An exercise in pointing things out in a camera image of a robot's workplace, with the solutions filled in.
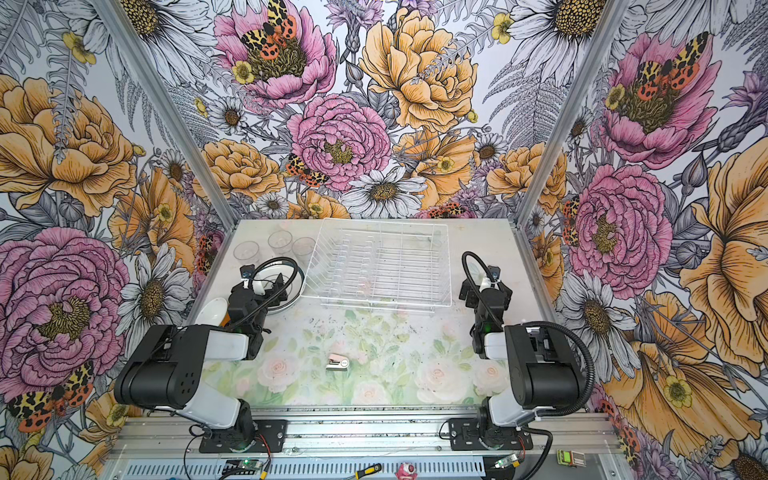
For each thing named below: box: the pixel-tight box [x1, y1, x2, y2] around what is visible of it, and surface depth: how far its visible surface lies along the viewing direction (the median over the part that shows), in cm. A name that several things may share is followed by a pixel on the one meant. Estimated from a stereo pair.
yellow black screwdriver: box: [345, 463, 382, 480], surface depth 71 cm
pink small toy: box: [396, 462, 418, 480], surface depth 67 cm
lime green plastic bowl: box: [195, 298, 228, 327], surface depth 91 cm
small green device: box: [556, 449, 587, 468], surface depth 70 cm
